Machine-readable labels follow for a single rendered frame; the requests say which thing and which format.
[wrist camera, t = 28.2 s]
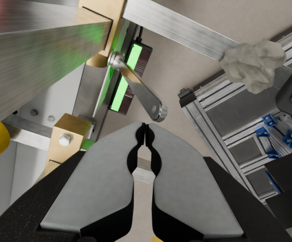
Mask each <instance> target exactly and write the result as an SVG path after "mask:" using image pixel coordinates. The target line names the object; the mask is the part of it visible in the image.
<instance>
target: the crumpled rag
mask: <svg viewBox="0 0 292 242"><path fill-rule="evenodd" d="M286 60H287V56H286V53H285V52H284V50H283V49H282V47H281V44H280V43H276V42H272V41H269V40H266V39H262V40H261V41H260V42H259V43H258V44H255V45H250V44H248V43H243V44H239V46H238V47H235V48H234V49H230V50H225V54H224V58H223V59H222V60H221V61H220V62H219V65H220V66H221V67H222V69H223V70H224V71H225V73H226V75H227V79H228V80H229V81H230V82H231V83H238V82H240V83H243V84H245V87H246V88H247V89H248V90H249V92H252V93H254V94H257V93H260V92H261V91H263V90H264V89H267V88H269V87H272V86H273V84H274V82H275V78H274V75H275V72H274V70H275V69H276V68H277V67H280V66H282V65H283V64H284V63H285V61H286Z"/></svg>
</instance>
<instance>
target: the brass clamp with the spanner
mask: <svg viewBox="0 0 292 242"><path fill-rule="evenodd" d="M126 1H127V0H79V1H78V6H77V7H79V8H85V9H87V10H90V11H92V12H94V13H96V14H99V15H101V16H103V17H105V18H107V19H110V20H112V23H111V26H110V30H109V34H108V37H107V41H106V44H105V47H104V49H103V50H102V51H100V52H99V53H98V54H96V55H95V56H93V57H92V58H90V59H89V60H87V61H86V62H85V63H86V64H87V65H90V66H93V67H98V68H105V67H107V64H108V60H109V57H110V54H111V51H112V50H113V49H115V47H116V43H117V40H118V37H119V34H120V31H121V28H122V24H123V21H124V18H123V17H122V14H123V10H124V7H125V4H126Z"/></svg>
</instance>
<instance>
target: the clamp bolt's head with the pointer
mask: <svg viewBox="0 0 292 242"><path fill-rule="evenodd" d="M115 55H116V52H115V51H114V49H113V50H112V51H111V54H110V56H109V60H108V64H107V66H112V63H113V60H114V57H115Z"/></svg>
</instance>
